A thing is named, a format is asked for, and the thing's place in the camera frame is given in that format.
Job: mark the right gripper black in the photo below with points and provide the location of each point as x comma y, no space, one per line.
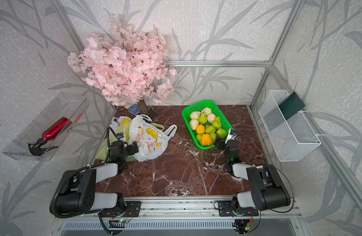
222,142

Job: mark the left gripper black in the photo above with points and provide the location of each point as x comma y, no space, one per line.
132,151

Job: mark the white printed plastic bag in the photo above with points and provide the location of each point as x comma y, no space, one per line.
144,140

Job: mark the orange yellow pear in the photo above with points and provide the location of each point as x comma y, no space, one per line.
206,140

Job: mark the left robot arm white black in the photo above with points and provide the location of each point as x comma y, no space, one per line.
76,193

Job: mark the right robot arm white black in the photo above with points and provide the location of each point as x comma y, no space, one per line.
266,188

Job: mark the green pear right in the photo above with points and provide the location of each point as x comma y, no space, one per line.
222,133

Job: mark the green pear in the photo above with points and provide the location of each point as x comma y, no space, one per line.
202,119
222,133

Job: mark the green plastic basket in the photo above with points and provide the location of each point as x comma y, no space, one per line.
216,120

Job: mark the green avocado plastic bag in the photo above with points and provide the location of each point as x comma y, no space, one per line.
110,141

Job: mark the small orange pear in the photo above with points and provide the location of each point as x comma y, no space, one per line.
200,129

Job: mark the white pear left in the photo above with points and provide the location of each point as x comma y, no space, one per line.
193,124

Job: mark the blue tag at vase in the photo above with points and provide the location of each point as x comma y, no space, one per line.
134,109

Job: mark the red spray bottle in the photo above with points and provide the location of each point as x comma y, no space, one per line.
49,135

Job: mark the dark green card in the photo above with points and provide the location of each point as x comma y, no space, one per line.
291,105

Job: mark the pink cherry blossom bouquet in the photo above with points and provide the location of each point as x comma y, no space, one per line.
126,67

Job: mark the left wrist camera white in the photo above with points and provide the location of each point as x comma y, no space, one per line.
121,137

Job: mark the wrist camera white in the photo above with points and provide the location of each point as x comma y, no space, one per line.
232,134
121,137

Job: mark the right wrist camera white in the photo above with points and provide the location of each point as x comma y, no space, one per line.
232,134

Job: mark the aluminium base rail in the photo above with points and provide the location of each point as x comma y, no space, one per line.
184,207

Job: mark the white wire mesh basket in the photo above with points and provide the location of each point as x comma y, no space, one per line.
292,138

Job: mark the clear wall tray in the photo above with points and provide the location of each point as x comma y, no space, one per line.
63,105

